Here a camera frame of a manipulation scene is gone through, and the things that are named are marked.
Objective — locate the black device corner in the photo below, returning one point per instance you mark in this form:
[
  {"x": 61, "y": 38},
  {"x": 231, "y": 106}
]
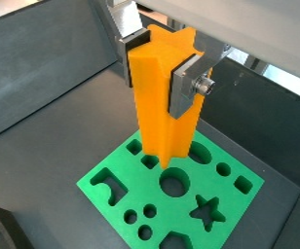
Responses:
[{"x": 13, "y": 236}]

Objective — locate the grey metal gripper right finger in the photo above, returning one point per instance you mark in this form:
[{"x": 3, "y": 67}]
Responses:
[{"x": 189, "y": 75}]

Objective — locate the green shape-sorter board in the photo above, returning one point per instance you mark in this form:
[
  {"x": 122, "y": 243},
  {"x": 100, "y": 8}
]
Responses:
[{"x": 181, "y": 207}]

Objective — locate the orange star-shaped peg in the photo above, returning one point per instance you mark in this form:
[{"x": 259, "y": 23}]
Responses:
[{"x": 166, "y": 136}]

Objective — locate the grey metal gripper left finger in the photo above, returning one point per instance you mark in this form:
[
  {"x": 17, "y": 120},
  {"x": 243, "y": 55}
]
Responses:
[{"x": 129, "y": 30}]

